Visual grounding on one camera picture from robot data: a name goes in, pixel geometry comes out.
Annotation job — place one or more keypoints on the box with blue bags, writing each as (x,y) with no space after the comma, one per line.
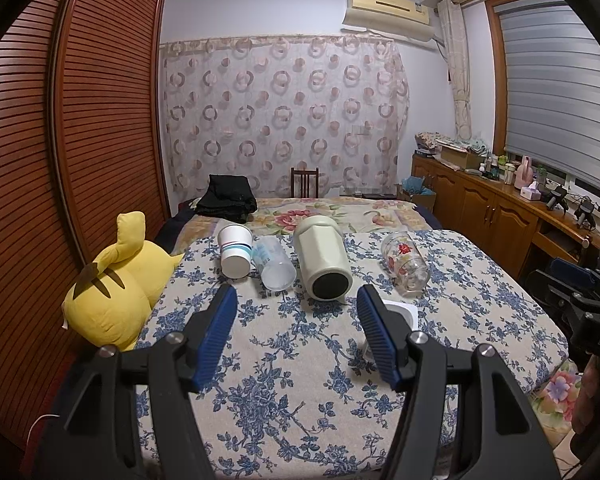
(419,191)

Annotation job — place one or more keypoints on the black folded clothes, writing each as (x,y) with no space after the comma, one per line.
(227,197)

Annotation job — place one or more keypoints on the dark wooden chair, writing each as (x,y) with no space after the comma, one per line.
(304,182)

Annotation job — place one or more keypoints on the wooden sideboard cabinet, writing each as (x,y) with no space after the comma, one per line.
(485,215)

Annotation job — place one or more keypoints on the white square container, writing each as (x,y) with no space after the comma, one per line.
(405,312)

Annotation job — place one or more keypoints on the wall air conditioner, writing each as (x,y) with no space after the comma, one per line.
(387,12)

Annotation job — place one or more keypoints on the floral printed glass cup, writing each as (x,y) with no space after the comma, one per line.
(405,262)

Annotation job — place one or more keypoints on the translucent plastic cup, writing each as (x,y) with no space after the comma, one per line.
(275,267)

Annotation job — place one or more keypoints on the cream cup with black base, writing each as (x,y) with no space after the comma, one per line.
(325,260)

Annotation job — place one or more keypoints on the circle patterned curtain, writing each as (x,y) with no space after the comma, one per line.
(285,115)

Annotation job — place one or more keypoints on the yellow plush toy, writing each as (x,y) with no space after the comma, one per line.
(115,295)

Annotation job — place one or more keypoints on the floral pillow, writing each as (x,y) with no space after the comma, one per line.
(557,392)

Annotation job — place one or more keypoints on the pink tissue box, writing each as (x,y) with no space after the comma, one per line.
(530,193)

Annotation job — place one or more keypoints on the pink floral bed cover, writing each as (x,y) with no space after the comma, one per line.
(360,215)

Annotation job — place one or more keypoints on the grey window blind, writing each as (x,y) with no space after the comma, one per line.
(565,90)

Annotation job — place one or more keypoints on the blue floral blanket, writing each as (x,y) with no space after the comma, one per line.
(290,370)

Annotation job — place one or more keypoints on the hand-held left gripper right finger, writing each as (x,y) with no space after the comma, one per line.
(380,341)

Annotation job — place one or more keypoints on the white striped paper cup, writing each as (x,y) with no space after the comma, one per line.
(234,252)

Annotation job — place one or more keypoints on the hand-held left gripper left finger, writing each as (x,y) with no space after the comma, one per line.
(216,341)

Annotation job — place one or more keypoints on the cardboard box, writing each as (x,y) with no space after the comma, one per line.
(460,157)

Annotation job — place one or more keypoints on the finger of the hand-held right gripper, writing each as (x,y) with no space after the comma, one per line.
(550,282)

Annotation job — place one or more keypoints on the pink bottle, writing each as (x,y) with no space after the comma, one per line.
(524,172)

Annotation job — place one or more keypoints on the brown slatted wardrobe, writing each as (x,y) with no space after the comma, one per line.
(70,135)

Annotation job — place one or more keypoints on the cream patterned side curtain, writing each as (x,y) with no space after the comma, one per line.
(457,75)

